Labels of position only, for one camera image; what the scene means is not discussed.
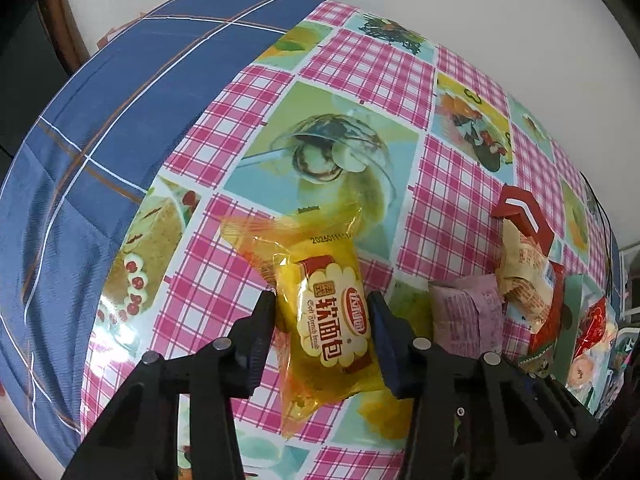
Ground round pastry in clear wrapper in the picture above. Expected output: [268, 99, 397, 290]
[570, 352, 603, 391]

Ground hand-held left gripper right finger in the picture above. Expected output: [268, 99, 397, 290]
[369, 293, 572, 480]

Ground red patterned snack packet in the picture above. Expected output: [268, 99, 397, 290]
[527, 260, 570, 358]

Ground red-brown snack box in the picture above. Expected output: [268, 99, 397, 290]
[491, 184, 557, 257]

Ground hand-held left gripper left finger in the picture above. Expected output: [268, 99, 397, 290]
[70, 291, 277, 480]

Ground yellow soft bread packet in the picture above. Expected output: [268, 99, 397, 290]
[219, 204, 398, 442]

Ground small red snack packet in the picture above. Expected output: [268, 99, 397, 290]
[575, 296, 608, 356]

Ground blue plaid blanket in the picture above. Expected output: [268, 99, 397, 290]
[0, 0, 323, 466]

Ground black cable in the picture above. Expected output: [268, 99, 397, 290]
[580, 172, 618, 266]

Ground brown wooden bed frame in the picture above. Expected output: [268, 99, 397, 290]
[47, 0, 93, 63]

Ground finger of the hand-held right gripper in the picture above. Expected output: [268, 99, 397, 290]
[524, 373, 601, 467]

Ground beige barcoded snack packet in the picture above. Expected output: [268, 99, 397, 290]
[494, 219, 557, 333]

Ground white tray with teal rim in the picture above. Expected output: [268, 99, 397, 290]
[562, 274, 618, 413]

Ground pink snack packet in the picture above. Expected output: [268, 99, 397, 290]
[429, 274, 507, 357]

